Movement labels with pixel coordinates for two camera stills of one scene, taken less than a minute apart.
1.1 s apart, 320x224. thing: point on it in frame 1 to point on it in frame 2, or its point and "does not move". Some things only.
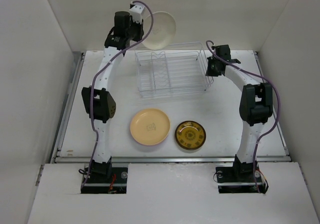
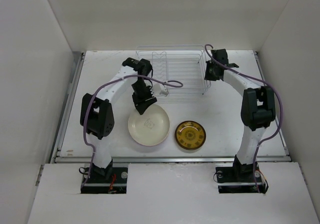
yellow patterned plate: [190, 135] does not move
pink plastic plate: [150, 135] does not move
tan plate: [163, 31] to [150, 128]
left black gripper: [140, 32] to [141, 104]
